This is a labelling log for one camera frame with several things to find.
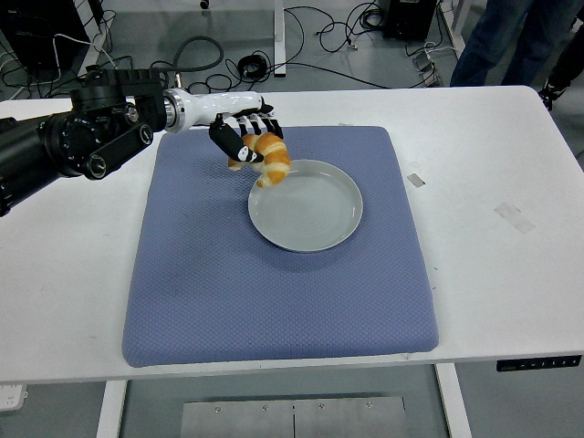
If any small black equipment box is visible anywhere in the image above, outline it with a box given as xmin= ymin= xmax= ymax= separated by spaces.
xmin=381 ymin=0 xmax=439 ymax=40

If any white floor cable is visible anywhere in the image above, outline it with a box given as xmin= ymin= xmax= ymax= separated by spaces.
xmin=51 ymin=34 xmax=138 ymax=74

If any black table control panel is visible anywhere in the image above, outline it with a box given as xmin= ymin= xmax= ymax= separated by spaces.
xmin=495 ymin=359 xmax=584 ymax=374

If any long black floor cable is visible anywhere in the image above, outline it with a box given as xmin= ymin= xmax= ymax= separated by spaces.
xmin=273 ymin=6 xmax=393 ymax=90

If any white desk frame bar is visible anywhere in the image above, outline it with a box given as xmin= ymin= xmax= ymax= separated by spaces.
xmin=436 ymin=0 xmax=467 ymax=60

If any large black equipment box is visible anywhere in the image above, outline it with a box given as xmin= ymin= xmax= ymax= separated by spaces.
xmin=0 ymin=0 xmax=104 ymax=74

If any white table leg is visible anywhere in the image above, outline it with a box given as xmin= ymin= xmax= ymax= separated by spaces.
xmin=433 ymin=363 xmax=474 ymax=438
xmin=95 ymin=380 xmax=130 ymax=438

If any grey metal foot pedal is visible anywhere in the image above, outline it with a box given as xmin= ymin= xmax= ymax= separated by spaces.
xmin=412 ymin=47 xmax=444 ymax=88

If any white slanted desk leg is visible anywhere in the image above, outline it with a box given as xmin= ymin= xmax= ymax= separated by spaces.
xmin=75 ymin=0 xmax=118 ymax=74

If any white power strip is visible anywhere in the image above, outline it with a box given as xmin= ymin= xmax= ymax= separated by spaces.
xmin=0 ymin=384 xmax=27 ymax=411

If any round grey plate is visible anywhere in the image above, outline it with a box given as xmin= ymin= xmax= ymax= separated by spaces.
xmin=247 ymin=158 xmax=365 ymax=254

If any grey metal plate with screws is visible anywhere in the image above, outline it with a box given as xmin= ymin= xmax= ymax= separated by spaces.
xmin=180 ymin=396 xmax=407 ymax=438

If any white upright desk post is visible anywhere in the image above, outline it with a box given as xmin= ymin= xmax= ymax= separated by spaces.
xmin=272 ymin=0 xmax=288 ymax=78

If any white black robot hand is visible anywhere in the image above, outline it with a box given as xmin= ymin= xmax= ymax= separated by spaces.
xmin=177 ymin=89 xmax=285 ymax=164

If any golden croissant bread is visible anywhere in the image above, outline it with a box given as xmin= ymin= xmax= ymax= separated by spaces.
xmin=226 ymin=131 xmax=292 ymax=189

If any large clear tape patch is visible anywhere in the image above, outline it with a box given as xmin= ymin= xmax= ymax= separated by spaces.
xmin=493 ymin=202 xmax=537 ymax=235

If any coiled black cable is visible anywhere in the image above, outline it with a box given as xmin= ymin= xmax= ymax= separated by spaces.
xmin=237 ymin=53 xmax=268 ymax=79

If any person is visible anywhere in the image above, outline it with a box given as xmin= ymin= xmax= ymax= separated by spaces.
xmin=537 ymin=38 xmax=584 ymax=112

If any blue quilted mat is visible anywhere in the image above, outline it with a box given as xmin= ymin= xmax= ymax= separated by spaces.
xmin=121 ymin=125 xmax=441 ymax=369

